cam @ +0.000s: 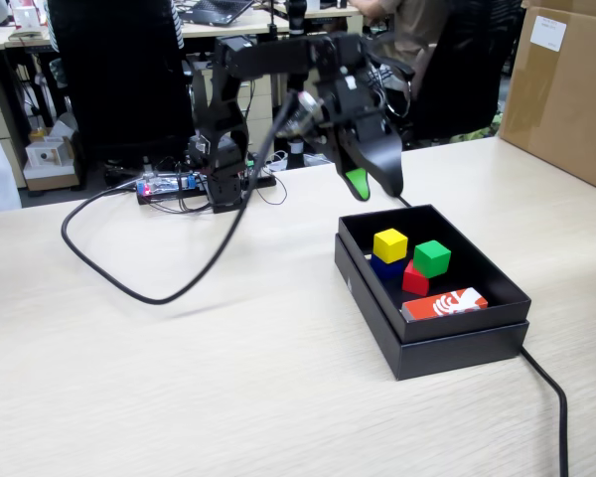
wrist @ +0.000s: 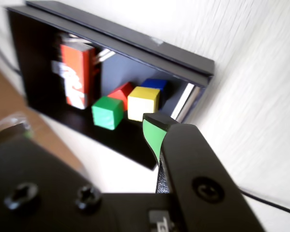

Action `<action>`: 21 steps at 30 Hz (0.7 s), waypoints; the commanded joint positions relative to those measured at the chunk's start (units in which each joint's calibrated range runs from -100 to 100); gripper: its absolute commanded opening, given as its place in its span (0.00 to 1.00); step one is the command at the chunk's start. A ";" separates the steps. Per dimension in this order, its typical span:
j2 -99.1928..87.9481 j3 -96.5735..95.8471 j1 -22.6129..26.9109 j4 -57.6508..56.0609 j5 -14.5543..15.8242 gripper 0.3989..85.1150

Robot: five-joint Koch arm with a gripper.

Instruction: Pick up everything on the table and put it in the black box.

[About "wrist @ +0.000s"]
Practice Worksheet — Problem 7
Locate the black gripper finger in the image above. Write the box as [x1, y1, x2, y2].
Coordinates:
[0, 120, 116, 232]
[142, 112, 267, 232]

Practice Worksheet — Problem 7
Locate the yellow wooden cube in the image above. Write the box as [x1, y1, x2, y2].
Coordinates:
[127, 86, 161, 122]

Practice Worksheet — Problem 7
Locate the blue wooden cube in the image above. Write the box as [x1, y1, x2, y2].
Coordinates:
[140, 78, 170, 109]

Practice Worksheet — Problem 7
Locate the red wooden cube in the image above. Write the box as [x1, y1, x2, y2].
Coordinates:
[107, 81, 134, 112]

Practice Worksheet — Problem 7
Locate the green wooden cube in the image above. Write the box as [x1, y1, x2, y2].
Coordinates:
[91, 96, 124, 131]

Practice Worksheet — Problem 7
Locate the black open box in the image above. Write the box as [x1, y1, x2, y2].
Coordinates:
[24, 0, 215, 80]

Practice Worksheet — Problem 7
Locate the black box tray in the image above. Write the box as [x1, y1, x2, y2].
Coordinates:
[6, 6, 210, 171]

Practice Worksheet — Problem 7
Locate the red white carton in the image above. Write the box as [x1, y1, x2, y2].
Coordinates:
[50, 36, 103, 111]

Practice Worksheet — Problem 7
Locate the black table cable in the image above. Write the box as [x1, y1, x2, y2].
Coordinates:
[0, 36, 290, 217]

